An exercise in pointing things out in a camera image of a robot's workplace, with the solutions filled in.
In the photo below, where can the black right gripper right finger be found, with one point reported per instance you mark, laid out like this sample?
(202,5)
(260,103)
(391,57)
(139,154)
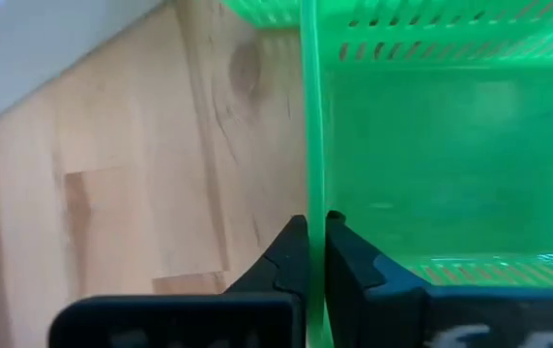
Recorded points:
(354,290)

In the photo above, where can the white plastic basket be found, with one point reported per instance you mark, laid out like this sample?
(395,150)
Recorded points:
(25,48)

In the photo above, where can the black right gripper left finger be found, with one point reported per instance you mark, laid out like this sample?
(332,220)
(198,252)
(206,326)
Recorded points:
(286,261)

